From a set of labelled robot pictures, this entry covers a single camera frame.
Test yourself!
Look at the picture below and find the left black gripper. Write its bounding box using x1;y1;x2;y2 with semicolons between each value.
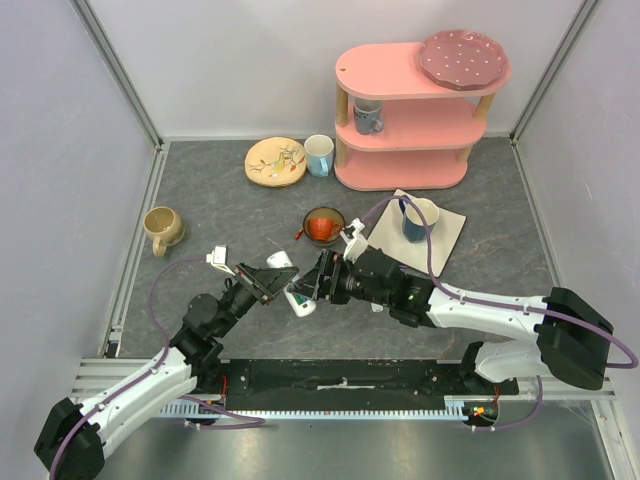
214;260;299;337

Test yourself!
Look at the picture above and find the white remote control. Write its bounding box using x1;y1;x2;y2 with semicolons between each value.
267;250;316;318

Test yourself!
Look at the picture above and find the green battery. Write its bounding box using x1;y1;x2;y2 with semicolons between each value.
294;295;308;308

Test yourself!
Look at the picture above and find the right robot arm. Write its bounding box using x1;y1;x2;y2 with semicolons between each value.
289;249;613;394

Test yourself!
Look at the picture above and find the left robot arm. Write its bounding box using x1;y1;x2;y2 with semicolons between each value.
34;263;299;479

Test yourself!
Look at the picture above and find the orange cup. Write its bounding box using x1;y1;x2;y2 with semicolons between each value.
308;217;342;242

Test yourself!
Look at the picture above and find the white square plate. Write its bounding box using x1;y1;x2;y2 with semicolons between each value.
367;189;466;276

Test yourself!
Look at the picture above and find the dark blue mug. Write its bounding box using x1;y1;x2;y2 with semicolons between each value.
399;195;440;243

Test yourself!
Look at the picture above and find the yellow floral plate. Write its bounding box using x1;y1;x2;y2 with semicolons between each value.
244;136;307;188

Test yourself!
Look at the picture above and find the beige ceramic mug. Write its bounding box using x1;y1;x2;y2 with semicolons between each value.
143;206;186;257

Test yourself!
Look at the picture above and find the light blue mug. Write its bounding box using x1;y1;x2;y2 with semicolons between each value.
304;134;334;177

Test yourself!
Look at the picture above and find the grey mug on shelf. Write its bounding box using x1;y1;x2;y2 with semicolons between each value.
353;98;384;135

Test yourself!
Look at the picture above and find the pink three-tier shelf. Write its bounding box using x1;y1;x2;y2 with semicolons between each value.
335;42;511;191

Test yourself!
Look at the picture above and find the pink polka dot plate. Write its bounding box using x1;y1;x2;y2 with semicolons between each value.
417;29;509;91

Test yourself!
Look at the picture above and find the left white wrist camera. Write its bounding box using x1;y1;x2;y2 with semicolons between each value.
205;245;235;276

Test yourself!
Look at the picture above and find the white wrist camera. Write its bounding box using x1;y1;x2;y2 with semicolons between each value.
205;245;235;276
340;218;369;263

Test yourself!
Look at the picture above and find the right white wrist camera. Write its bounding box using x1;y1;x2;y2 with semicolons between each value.
340;218;369;263

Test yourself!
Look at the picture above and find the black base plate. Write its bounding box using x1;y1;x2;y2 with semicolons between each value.
191;359;519;412

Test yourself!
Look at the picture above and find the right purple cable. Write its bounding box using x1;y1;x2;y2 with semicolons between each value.
359;196;640;432

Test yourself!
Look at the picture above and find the white cable duct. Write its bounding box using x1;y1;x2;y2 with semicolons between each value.
155;399;495;421

